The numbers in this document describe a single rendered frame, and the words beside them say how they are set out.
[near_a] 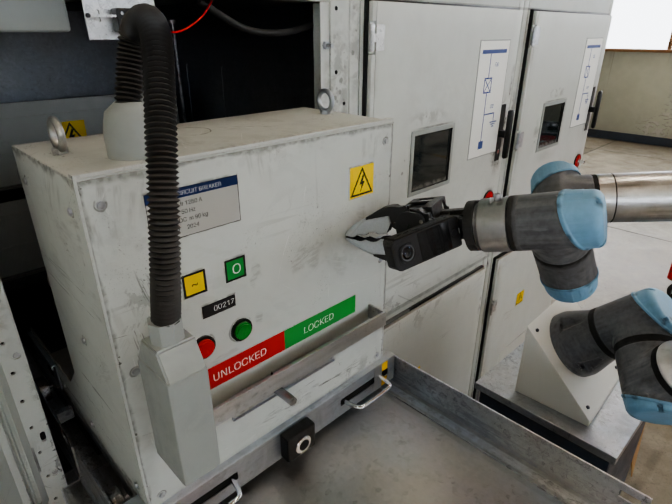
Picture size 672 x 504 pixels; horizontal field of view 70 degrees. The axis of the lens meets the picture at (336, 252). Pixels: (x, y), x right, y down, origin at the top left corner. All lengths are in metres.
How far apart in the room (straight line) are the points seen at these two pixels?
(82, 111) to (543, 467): 1.27
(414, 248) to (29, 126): 1.00
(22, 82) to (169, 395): 1.13
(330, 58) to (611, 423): 0.96
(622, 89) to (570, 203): 8.12
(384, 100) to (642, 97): 7.73
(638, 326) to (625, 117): 7.72
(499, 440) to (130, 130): 0.77
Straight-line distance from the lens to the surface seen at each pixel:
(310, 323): 0.79
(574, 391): 1.21
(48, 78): 1.54
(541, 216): 0.65
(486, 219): 0.66
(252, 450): 0.83
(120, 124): 0.59
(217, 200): 0.61
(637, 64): 8.69
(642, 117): 8.70
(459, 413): 0.98
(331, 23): 0.98
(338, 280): 0.80
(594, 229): 0.64
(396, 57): 1.09
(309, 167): 0.69
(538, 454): 0.94
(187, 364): 0.53
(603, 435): 1.22
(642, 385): 1.07
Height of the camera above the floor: 1.52
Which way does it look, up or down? 24 degrees down
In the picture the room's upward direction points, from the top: straight up
